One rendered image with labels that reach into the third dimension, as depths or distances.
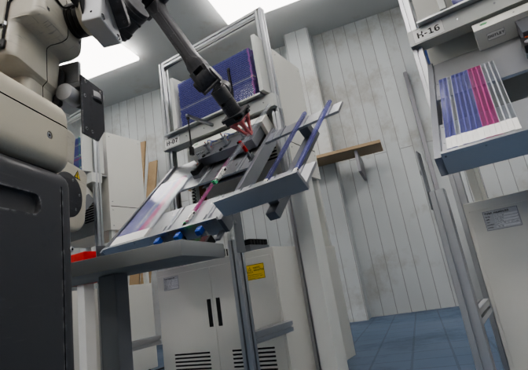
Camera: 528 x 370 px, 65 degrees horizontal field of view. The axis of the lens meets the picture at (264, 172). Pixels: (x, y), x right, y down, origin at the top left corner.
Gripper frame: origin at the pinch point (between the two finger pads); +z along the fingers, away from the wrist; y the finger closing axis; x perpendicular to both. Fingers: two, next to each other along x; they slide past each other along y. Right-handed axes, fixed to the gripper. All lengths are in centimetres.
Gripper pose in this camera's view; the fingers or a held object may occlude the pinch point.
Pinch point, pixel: (249, 133)
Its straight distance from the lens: 150.7
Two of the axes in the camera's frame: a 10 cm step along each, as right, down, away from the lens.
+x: -3.5, 6.0, -7.2
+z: 5.5, 7.5, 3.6
